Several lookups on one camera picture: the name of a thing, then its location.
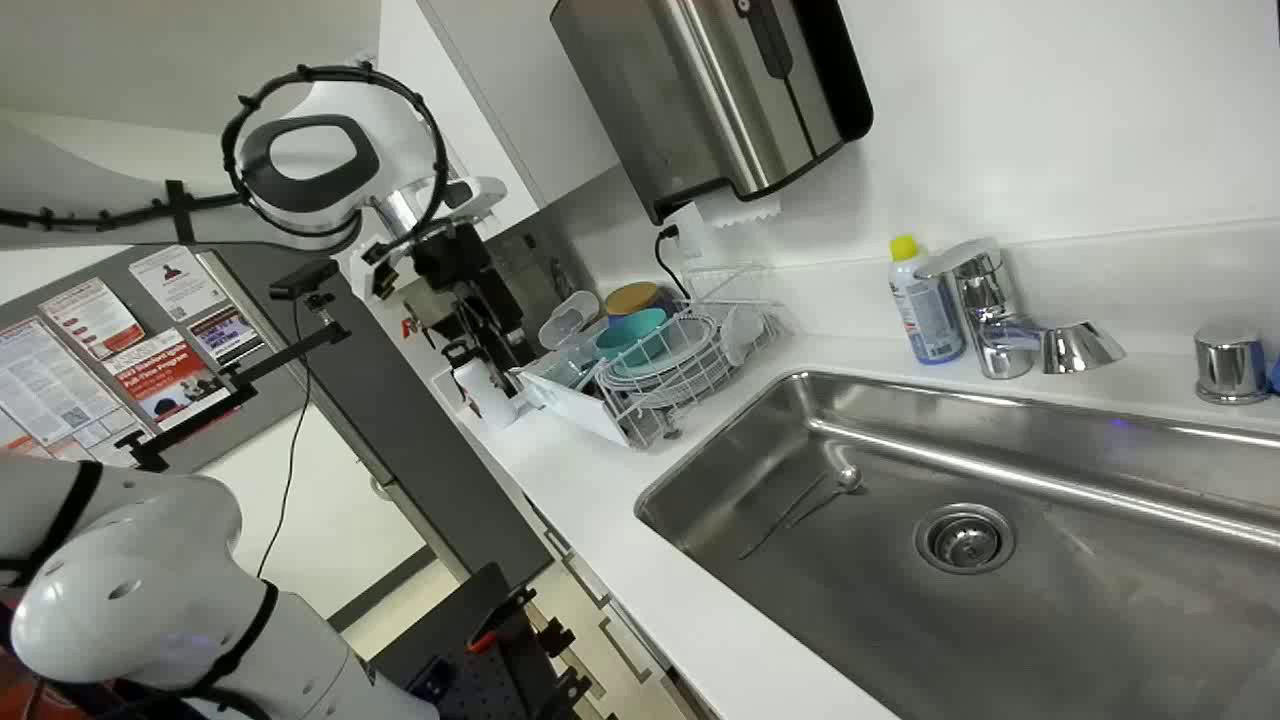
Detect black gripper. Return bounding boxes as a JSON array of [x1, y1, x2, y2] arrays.
[[377, 218, 528, 395]]

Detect chrome sink faucet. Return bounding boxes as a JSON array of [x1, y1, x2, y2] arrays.
[[934, 236, 1048, 385]]

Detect white dish rack tray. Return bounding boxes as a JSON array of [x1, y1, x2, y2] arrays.
[[513, 369, 631, 451]]

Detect dish soap bottle yellow cap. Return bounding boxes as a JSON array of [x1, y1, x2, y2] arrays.
[[884, 233, 968, 369]]

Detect round sink drain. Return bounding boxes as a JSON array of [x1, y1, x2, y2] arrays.
[[910, 499, 1019, 580]]

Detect stainless steel sink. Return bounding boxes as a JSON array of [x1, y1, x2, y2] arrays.
[[631, 369, 1280, 720]]

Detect white stand black top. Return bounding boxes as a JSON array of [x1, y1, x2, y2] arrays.
[[454, 354, 519, 420]]

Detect clear plastic container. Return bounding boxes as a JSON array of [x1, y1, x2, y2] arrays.
[[536, 292, 611, 358]]

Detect dark grey panel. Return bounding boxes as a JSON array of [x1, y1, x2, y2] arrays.
[[210, 236, 557, 591]]

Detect teal bowl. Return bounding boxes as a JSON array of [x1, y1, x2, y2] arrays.
[[590, 307, 674, 370]]

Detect white plate black-dotted rim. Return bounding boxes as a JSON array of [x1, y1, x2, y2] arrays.
[[659, 313, 735, 392]]

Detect small dark photo poster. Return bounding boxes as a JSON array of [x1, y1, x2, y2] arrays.
[[185, 298, 267, 370]]

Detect black metal cart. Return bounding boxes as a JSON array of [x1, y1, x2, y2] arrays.
[[368, 554, 597, 720]]

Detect white poster black figure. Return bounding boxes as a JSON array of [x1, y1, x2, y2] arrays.
[[128, 238, 232, 323]]

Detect poster with red banner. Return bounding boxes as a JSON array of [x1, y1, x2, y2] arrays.
[[103, 323, 237, 430]]

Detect stainless paper towel dispenser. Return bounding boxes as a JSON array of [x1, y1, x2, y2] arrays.
[[549, 0, 875, 226]]

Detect cream lower cabinet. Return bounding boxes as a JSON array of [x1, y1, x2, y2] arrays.
[[513, 494, 714, 720]]

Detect white poster red header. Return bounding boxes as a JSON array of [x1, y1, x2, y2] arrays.
[[34, 277, 149, 358]]

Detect white text poster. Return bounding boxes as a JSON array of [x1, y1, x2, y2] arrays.
[[0, 316, 145, 454]]

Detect chrome cone sprayer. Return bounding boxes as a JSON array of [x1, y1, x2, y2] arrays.
[[1036, 318, 1131, 378]]

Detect chrome round knob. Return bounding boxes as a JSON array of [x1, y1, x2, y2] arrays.
[[1191, 318, 1270, 408]]

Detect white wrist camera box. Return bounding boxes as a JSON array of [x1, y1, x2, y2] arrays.
[[435, 172, 513, 223]]

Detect black clamp mount bar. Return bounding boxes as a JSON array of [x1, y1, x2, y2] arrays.
[[125, 255, 354, 476]]

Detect black power cord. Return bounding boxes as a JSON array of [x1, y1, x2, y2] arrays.
[[646, 218, 694, 302]]

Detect white wire dish rack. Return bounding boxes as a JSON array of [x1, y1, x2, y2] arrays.
[[533, 262, 793, 451]]

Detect thin black hanging cable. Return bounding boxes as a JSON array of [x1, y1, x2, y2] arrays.
[[251, 362, 321, 580]]

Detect white wall outlet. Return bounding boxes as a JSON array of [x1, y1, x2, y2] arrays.
[[657, 213, 712, 272]]

